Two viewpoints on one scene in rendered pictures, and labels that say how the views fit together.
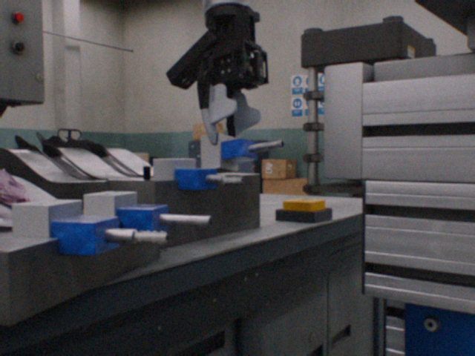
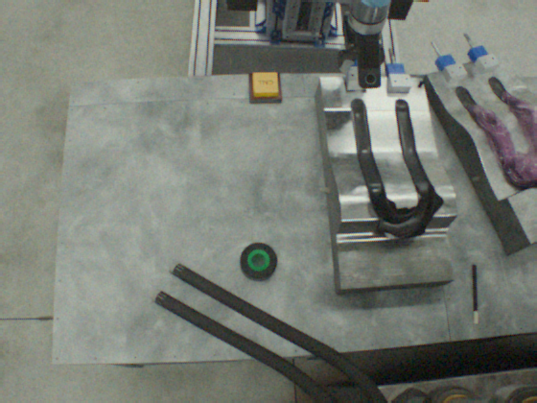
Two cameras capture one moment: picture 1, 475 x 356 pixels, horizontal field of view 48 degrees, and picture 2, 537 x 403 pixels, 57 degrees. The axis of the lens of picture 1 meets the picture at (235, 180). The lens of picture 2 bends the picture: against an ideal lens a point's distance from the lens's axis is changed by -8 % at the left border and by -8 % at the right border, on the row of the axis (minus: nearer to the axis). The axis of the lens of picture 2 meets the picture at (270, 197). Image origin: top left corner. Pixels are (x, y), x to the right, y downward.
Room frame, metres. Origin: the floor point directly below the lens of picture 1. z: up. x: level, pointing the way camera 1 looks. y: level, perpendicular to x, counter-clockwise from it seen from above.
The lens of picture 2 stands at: (1.46, 0.40, 1.94)
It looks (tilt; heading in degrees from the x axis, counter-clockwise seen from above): 69 degrees down; 222
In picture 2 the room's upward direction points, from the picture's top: 11 degrees clockwise
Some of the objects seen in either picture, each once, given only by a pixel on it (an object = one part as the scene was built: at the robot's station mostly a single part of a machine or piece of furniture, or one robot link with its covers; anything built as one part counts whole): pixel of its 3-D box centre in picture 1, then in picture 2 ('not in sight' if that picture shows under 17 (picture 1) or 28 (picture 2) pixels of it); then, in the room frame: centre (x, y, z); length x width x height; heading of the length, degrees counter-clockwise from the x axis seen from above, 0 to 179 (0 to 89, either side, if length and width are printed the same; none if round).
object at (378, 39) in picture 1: (375, 142); not in sight; (5.31, -1.40, 1.03); 1.54 x 0.94 x 2.06; 146
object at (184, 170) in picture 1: (202, 179); (394, 69); (0.72, 0.05, 0.89); 0.13 x 0.05 x 0.05; 56
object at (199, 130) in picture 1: (208, 131); not in sight; (8.36, 0.43, 1.26); 0.42 x 0.33 x 0.29; 56
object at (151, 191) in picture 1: (98, 186); (385, 176); (0.92, 0.24, 0.87); 0.50 x 0.26 x 0.14; 56
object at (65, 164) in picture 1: (99, 158); (395, 160); (0.90, 0.23, 0.92); 0.35 x 0.16 x 0.09; 56
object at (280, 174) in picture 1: (291, 188); not in sight; (7.66, -0.80, 0.42); 0.86 x 0.33 x 0.83; 56
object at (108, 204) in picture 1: (151, 219); (444, 60); (0.55, 0.09, 0.86); 0.13 x 0.05 x 0.05; 74
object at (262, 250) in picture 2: not in sight; (258, 262); (1.26, 0.22, 0.82); 0.08 x 0.08 x 0.04
